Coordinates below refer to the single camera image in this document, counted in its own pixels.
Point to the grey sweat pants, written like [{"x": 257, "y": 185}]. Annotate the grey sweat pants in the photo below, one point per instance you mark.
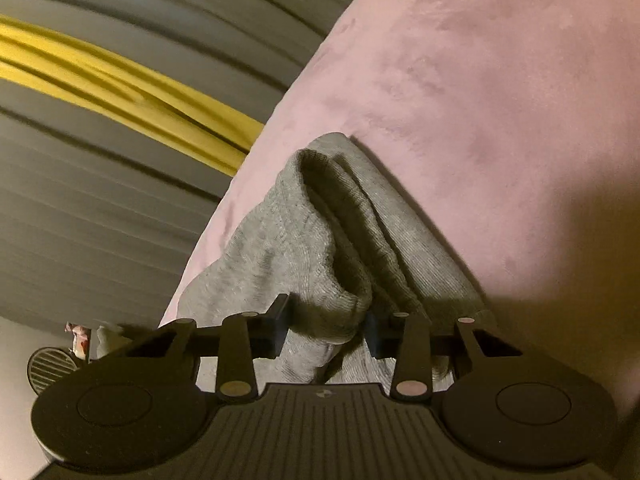
[{"x": 320, "y": 240}]

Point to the pink blanket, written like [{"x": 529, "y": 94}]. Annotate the pink blanket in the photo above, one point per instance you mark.
[{"x": 480, "y": 125}]

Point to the small white and red clutter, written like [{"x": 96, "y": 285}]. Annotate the small white and red clutter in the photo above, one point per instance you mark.
[{"x": 92, "y": 340}]

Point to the round slotted vent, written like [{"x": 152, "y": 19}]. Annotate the round slotted vent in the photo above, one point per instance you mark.
[{"x": 47, "y": 367}]

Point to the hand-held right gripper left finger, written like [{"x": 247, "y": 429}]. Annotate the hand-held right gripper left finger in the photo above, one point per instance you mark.
[{"x": 280, "y": 325}]

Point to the grey curtain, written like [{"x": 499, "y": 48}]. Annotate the grey curtain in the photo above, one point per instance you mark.
[
  {"x": 190, "y": 15},
  {"x": 100, "y": 225}
]

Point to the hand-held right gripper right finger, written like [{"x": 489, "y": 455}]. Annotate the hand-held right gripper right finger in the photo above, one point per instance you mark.
[{"x": 377, "y": 337}]

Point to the yellow curtain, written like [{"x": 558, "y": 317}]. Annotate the yellow curtain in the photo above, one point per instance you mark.
[{"x": 130, "y": 92}]

